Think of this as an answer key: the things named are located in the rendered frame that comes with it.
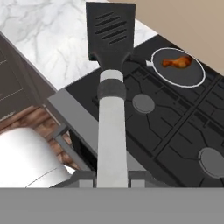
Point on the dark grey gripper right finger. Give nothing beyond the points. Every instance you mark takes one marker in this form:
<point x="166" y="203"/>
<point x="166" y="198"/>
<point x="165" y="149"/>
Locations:
<point x="140" y="176"/>

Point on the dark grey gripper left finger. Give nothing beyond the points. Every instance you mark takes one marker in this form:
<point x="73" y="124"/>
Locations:
<point x="83" y="176"/>

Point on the brown chicken drumstick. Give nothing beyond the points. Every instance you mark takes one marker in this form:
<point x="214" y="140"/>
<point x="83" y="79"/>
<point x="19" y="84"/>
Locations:
<point x="178" y="62"/>

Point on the white rounded object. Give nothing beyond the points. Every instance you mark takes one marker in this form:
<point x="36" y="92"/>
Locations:
<point x="26" y="159"/>

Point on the black and grey stove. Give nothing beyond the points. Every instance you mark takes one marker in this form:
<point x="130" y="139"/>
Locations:
<point x="172" y="122"/>

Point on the dark pan with white rim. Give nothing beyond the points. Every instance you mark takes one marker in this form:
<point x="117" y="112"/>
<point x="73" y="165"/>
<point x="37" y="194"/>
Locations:
<point x="180" y="74"/>

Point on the dark brown cupboard run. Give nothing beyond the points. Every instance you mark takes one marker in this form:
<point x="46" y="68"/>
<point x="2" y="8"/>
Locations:
<point x="11" y="84"/>

